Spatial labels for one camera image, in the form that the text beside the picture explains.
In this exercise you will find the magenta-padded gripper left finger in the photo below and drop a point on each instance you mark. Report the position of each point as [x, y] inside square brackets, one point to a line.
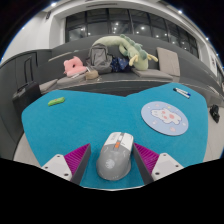
[77, 159]

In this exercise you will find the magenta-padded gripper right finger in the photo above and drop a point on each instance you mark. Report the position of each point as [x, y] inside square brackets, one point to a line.
[148, 160]

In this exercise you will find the grey computer mouse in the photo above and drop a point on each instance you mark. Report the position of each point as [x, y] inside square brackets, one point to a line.
[114, 161]

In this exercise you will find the round light blue mouse pad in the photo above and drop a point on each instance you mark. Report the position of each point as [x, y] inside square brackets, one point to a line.
[165, 118]

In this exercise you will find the small green eraser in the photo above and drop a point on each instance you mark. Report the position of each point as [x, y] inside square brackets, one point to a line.
[56, 101]

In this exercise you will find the white marker with black cap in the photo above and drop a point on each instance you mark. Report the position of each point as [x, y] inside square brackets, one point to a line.
[180, 92]

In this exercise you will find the grey flat seat cushion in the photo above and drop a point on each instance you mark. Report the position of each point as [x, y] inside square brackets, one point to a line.
[68, 80]
[151, 74]
[48, 86]

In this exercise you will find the small black bag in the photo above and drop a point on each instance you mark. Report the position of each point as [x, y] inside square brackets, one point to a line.
[215, 113]

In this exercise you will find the small beige pouch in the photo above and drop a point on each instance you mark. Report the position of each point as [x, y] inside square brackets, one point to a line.
[91, 74]

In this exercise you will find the pink plush cushion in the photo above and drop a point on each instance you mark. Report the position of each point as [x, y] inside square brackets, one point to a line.
[74, 66]

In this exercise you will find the dark blue patterned bag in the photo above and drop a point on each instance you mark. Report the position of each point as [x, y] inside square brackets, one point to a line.
[120, 65]

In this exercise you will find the grey upright back cushion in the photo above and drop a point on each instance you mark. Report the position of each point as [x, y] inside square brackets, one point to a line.
[168, 61]

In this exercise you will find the grey backpack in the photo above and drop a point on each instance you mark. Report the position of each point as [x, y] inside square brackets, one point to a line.
[100, 58]

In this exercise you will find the green dragon plush toy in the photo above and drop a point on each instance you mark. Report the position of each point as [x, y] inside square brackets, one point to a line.
[133, 50]

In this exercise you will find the dark glass window wall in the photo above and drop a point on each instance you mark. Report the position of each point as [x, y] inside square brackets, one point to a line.
[100, 28]

